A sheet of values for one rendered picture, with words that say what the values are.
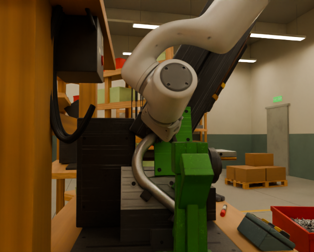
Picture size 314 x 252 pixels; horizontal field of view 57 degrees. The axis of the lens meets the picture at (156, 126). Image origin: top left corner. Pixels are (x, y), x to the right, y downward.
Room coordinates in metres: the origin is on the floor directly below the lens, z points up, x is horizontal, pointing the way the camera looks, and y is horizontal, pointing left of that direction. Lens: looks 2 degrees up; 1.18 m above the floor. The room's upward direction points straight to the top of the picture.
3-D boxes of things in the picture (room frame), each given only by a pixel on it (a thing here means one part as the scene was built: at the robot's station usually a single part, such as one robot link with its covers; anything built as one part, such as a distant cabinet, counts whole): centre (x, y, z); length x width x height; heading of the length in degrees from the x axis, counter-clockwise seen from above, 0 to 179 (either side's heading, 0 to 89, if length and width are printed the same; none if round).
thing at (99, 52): (0.84, 0.22, 1.42); 0.17 x 0.12 x 0.15; 5
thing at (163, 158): (0.90, -0.05, 1.17); 0.13 x 0.12 x 0.20; 5
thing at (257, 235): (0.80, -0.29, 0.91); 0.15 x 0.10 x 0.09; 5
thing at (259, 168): (7.08, -2.38, 0.37); 1.20 x 0.80 x 0.74; 110
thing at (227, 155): (1.05, -0.07, 1.11); 0.39 x 0.16 x 0.03; 95
